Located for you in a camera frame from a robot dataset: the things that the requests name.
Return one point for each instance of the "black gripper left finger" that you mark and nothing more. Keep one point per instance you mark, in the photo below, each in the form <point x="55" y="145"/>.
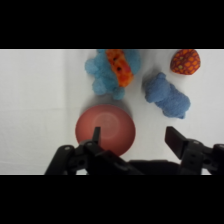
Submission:
<point x="87" y="156"/>

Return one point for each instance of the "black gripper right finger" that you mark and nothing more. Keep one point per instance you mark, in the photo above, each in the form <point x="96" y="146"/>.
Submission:
<point x="190" y="153"/>

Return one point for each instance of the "red ball with orange pattern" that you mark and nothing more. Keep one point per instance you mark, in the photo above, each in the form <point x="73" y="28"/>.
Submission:
<point x="185" y="62"/>

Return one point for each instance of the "pink bowl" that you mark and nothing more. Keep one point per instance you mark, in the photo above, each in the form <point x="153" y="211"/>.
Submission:
<point x="106" y="127"/>

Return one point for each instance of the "blue plush toy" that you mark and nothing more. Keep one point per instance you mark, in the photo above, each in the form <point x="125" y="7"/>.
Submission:
<point x="167" y="96"/>

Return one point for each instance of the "light blue plush, orange band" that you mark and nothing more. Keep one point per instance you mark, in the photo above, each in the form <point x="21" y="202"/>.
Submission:
<point x="111" y="71"/>

